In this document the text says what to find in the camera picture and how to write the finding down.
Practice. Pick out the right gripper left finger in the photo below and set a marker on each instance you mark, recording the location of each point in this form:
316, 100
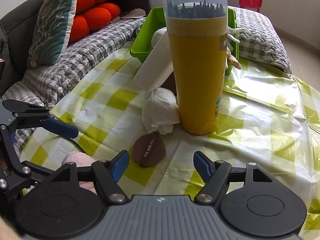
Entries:
107, 175

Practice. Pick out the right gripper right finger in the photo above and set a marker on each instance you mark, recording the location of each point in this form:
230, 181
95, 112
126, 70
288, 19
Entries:
215, 175

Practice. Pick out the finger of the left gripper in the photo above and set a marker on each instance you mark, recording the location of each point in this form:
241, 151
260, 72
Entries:
59, 128

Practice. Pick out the pink plush towel toy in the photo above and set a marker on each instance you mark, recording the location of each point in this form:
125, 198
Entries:
83, 163

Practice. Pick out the white cloth ball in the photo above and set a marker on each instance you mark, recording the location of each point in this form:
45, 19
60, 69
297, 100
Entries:
160, 111

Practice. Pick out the white foam sponge block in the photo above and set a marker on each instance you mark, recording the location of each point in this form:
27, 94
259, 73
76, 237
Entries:
157, 67

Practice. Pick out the brown round pad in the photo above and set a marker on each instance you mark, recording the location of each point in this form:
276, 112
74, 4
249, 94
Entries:
149, 150

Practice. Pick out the green branch pattern pillow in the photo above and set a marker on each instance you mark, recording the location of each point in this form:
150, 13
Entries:
52, 32

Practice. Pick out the orange carrot plush cushion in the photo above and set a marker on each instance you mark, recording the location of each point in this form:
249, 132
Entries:
91, 16

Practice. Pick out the white paper on sofa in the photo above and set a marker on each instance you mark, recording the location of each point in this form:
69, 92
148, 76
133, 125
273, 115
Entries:
134, 14

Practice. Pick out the grey quilted ottoman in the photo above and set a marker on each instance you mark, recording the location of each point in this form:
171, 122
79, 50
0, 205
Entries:
259, 41

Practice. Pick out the green plastic bin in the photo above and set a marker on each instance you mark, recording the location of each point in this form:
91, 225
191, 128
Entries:
150, 35

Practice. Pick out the yellow pencil tube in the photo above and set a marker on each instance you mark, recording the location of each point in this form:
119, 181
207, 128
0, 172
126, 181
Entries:
198, 84

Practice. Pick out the red plastic child chair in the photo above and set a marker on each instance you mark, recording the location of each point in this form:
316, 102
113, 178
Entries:
254, 5

